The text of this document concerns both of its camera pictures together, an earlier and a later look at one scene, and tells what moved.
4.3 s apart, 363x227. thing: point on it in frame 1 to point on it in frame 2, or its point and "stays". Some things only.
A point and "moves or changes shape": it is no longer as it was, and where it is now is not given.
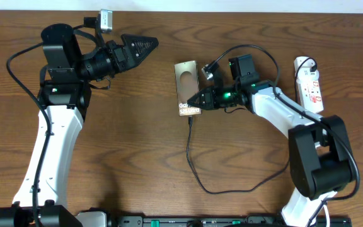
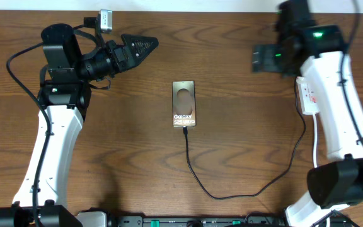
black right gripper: x=210 y=103 to x=270 y=65
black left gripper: x=119 y=55 stays
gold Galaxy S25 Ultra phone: x=187 y=81 moves or changes shape
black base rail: x=224 y=221 stays
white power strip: x=307 y=77 stays
